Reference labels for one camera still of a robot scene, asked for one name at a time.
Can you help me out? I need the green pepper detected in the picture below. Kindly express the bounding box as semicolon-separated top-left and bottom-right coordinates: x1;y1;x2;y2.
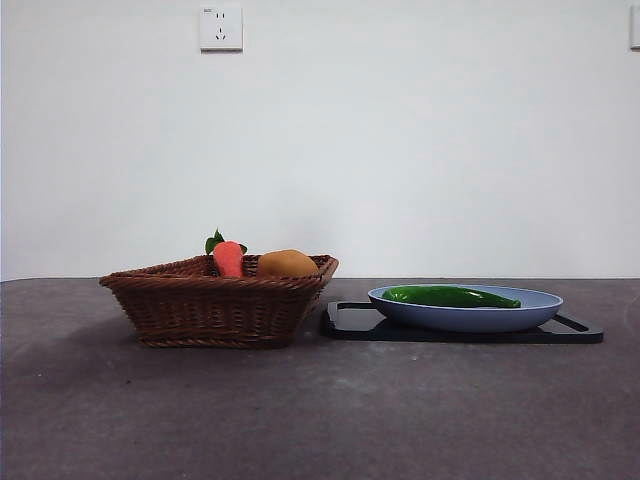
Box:
381;285;522;310

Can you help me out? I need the blue round plate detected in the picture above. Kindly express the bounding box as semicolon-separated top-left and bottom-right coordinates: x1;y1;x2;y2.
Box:
367;284;565;335

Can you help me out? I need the orange carrot with green leaves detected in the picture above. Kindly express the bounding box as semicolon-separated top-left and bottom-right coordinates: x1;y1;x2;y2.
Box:
204;228;248;279

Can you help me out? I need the black flat tray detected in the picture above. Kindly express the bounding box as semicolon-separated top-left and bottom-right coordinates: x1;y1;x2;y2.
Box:
319;300;605;345

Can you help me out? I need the brown wicker basket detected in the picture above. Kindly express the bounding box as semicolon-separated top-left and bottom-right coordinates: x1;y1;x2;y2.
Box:
98;254;340;350

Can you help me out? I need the white wall socket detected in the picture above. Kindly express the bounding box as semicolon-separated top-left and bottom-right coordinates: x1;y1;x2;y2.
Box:
200;4;244;53

